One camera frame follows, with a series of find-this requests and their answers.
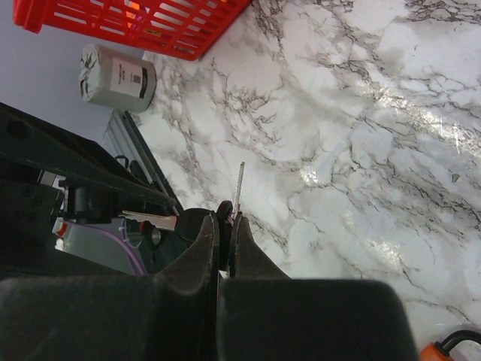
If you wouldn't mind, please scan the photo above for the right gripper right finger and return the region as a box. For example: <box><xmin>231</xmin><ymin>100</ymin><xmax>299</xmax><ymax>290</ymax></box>
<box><xmin>217</xmin><ymin>215</ymin><xmax>419</xmax><ymax>360</ymax></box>

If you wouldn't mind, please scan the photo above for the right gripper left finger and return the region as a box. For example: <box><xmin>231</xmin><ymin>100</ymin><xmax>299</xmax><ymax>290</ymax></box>
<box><xmin>1</xmin><ymin>214</ymin><xmax>219</xmax><ymax>360</ymax></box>

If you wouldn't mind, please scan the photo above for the black-headed key bunch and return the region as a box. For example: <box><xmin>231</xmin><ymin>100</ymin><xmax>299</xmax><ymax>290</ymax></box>
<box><xmin>122</xmin><ymin>161</ymin><xmax>247</xmax><ymax>272</ymax></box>

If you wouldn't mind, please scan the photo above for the orange black padlock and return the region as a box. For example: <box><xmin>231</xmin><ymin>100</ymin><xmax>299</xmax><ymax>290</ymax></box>
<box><xmin>419</xmin><ymin>329</ymin><xmax>480</xmax><ymax>361</ymax></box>

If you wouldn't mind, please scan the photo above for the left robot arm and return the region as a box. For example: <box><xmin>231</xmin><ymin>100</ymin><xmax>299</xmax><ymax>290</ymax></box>
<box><xmin>1</xmin><ymin>105</ymin><xmax>188</xmax><ymax>278</ymax></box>

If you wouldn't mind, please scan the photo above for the red plastic basket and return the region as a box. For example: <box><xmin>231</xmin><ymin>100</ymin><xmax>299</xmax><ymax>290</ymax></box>
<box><xmin>13</xmin><ymin>0</ymin><xmax>249</xmax><ymax>61</ymax></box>

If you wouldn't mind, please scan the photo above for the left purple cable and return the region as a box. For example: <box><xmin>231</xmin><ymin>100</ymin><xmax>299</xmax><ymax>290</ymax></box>
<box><xmin>86</xmin><ymin>223</ymin><xmax>147</xmax><ymax>278</ymax></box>

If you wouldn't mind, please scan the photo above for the aluminium frame rail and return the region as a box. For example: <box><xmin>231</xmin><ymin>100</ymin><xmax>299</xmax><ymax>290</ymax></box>
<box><xmin>101</xmin><ymin>110</ymin><xmax>182</xmax><ymax>210</ymax></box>

